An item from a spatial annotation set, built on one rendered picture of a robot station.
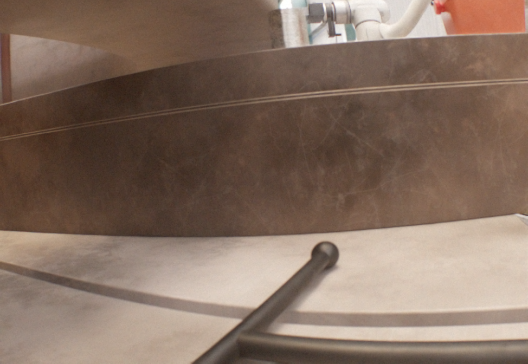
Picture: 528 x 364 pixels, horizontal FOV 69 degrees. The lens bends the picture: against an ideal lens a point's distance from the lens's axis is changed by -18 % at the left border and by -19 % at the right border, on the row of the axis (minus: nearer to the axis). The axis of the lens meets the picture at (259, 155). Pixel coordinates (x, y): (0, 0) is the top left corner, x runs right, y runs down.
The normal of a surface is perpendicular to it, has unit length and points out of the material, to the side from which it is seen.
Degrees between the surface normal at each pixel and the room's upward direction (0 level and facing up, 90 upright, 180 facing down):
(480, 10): 97
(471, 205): 90
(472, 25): 97
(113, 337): 0
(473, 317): 90
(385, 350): 34
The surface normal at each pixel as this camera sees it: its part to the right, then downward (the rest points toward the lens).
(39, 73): -0.30, 0.10
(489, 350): -0.33, -0.68
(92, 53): -0.65, 0.12
